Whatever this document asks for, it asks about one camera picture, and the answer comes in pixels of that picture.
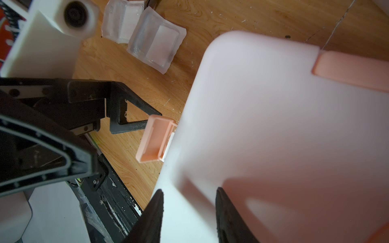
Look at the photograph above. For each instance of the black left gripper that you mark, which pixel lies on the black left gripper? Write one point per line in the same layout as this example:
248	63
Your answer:
32	156

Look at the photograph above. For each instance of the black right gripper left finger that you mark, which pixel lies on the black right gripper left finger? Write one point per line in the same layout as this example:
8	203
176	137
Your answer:
148	227

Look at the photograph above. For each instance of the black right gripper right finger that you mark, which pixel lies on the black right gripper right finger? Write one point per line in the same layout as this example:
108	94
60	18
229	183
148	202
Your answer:
231	227

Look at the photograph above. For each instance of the white pink first aid kit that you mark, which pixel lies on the white pink first aid kit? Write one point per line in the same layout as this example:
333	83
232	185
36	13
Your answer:
297	137

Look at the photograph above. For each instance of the gauze packet clear wrapper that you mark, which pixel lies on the gauze packet clear wrapper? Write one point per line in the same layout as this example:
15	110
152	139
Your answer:
155	40

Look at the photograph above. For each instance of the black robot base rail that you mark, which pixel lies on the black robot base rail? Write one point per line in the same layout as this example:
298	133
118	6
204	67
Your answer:
108	208

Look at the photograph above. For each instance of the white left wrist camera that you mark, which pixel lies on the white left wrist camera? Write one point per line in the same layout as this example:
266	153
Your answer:
48	45

